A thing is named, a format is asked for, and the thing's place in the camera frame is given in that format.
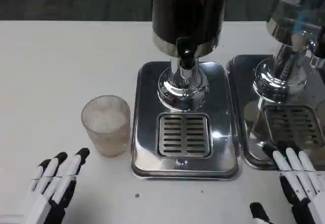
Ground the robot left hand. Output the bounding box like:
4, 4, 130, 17
10, 147, 91, 224

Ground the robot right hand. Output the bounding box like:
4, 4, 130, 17
250, 142, 325, 224

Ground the clear ribbed glass cup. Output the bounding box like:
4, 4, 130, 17
81, 95, 132, 158

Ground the steel drip grid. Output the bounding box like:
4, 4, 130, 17
263, 105, 323, 149
156, 113, 213, 158

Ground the steel drip tray base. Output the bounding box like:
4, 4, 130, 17
131, 61, 242, 181
226, 54, 325, 171

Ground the chrome dispenser tap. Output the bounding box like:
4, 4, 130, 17
301, 30, 325, 70

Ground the black dispenser tap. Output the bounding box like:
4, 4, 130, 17
176, 38, 199, 80

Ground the dark tank drink dispenser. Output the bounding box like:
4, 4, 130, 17
151, 0, 231, 112

